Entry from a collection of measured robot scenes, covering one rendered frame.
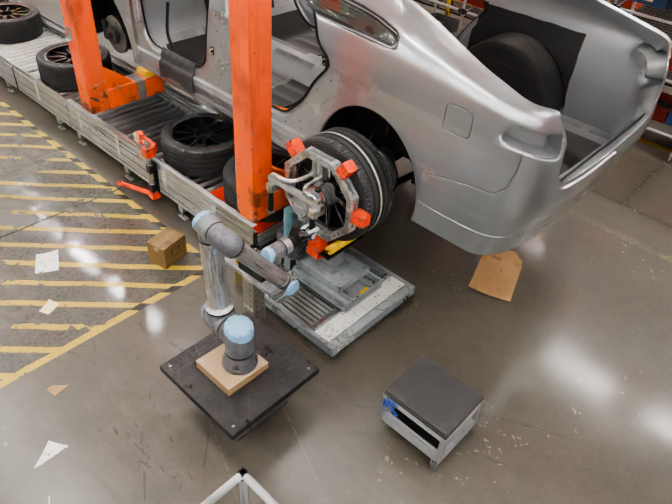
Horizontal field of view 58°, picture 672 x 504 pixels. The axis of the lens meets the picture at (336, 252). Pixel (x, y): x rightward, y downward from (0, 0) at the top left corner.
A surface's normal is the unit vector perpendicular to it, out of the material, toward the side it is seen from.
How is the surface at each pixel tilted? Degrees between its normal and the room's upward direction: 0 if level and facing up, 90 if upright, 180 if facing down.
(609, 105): 90
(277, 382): 0
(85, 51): 90
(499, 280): 2
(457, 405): 0
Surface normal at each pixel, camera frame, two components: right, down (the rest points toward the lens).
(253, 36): 0.73, 0.47
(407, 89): -0.68, 0.43
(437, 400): 0.07, -0.77
